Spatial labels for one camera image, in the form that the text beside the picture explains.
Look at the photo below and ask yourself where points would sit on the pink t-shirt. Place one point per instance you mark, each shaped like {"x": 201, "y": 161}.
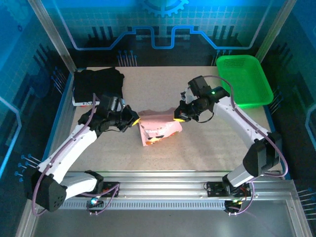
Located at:
{"x": 158, "y": 128}

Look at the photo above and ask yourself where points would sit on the green plastic basket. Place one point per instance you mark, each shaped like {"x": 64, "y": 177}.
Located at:
{"x": 244, "y": 81}

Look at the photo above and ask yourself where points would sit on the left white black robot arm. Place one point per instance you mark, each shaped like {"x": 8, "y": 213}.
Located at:
{"x": 69, "y": 148}

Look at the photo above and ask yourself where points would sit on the black folded t-shirt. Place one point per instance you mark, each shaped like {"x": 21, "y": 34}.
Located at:
{"x": 97, "y": 84}

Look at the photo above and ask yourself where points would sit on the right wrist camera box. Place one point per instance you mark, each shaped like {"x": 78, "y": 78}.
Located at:
{"x": 188, "y": 96}

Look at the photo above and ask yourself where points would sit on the aluminium mounting rail beam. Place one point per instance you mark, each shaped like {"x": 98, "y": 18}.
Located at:
{"x": 160, "y": 185}

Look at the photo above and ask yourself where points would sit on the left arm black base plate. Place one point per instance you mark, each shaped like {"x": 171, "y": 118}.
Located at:
{"x": 111, "y": 188}

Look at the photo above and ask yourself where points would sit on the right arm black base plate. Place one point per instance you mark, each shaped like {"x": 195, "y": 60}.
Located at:
{"x": 217, "y": 190}

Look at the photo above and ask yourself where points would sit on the black LED connector bracket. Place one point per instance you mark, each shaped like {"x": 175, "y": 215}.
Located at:
{"x": 232, "y": 206}
{"x": 95, "y": 206}

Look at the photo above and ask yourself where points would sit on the aluminium corner post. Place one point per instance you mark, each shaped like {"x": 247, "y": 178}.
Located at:
{"x": 271, "y": 34}
{"x": 51, "y": 34}

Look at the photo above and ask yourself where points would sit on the aluminium outer frame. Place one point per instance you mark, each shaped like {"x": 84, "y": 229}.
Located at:
{"x": 23, "y": 224}

